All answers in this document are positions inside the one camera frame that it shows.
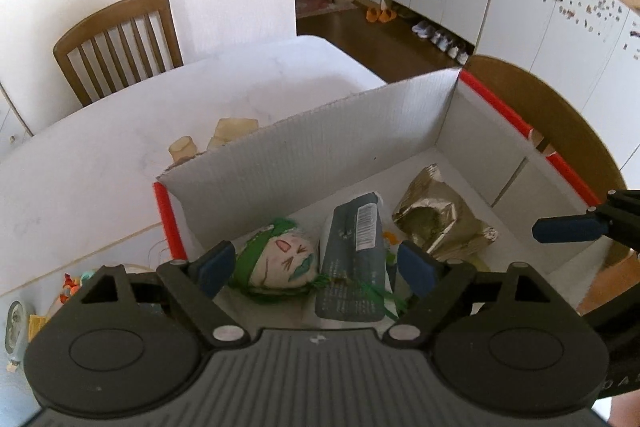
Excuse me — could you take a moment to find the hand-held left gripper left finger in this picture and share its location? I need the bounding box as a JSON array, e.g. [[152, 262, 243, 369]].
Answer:
[[75, 241, 252, 351]]

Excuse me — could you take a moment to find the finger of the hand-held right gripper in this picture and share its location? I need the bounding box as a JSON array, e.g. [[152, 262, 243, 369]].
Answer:
[[531, 188, 640, 254]]

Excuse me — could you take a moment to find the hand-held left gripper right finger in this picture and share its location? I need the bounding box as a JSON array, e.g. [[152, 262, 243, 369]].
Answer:
[[382, 241, 576, 350]]

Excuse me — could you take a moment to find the golden foil bag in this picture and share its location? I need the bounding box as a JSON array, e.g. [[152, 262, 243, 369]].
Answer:
[[391, 163, 500, 264]]

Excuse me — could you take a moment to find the green plush doll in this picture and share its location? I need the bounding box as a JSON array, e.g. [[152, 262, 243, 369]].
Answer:
[[231, 217, 321, 303]]

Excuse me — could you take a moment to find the grey white packet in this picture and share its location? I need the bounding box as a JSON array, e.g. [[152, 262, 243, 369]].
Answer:
[[314, 192, 396, 322]]

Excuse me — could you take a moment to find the red cardboard box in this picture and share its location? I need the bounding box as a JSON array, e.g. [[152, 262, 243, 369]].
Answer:
[[152, 68, 616, 325]]

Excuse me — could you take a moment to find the orange red toy figure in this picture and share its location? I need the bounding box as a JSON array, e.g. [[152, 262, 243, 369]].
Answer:
[[61, 273, 81, 303]]

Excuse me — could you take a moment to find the wooden round-back chair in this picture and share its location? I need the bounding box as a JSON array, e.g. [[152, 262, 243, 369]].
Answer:
[[462, 54, 630, 208]]

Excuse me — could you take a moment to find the small beige cap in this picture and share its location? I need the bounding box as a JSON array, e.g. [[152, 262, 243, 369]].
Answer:
[[169, 136, 197, 160]]

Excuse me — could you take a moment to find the beige translucent piece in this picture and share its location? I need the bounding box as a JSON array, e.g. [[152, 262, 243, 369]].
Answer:
[[206, 118, 260, 152]]

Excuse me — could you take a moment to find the wooden slatted chair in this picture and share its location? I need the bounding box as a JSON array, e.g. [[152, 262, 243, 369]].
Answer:
[[52, 0, 184, 108]]

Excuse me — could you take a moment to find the pink floor rug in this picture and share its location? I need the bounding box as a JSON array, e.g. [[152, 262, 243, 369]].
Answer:
[[295, 0, 359, 20]]

